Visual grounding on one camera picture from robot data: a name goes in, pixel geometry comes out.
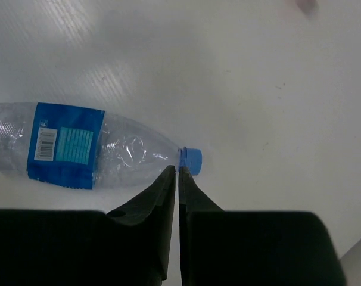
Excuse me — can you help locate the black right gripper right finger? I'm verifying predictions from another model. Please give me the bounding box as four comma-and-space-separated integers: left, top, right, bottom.
178, 167, 347, 285

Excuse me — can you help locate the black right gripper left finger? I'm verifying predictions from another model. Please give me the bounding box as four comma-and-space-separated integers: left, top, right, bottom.
0, 166, 176, 285

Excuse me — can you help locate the blue-capped blue-label plastic bottle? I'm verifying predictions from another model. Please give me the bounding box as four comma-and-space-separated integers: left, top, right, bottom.
0, 102, 203, 189

